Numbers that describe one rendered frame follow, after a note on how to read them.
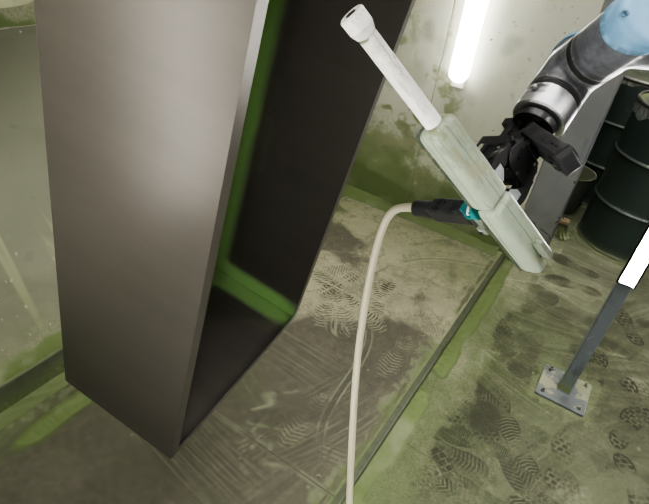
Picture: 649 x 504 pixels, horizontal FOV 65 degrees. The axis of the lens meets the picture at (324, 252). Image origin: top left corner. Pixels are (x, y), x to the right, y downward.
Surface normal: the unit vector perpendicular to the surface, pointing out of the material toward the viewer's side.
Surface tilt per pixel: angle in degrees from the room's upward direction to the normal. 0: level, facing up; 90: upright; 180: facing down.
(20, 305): 57
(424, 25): 90
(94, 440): 0
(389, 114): 90
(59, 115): 91
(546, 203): 90
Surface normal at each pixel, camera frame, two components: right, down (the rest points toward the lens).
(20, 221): 0.75, -0.11
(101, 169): -0.47, 0.48
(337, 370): 0.11, -0.81
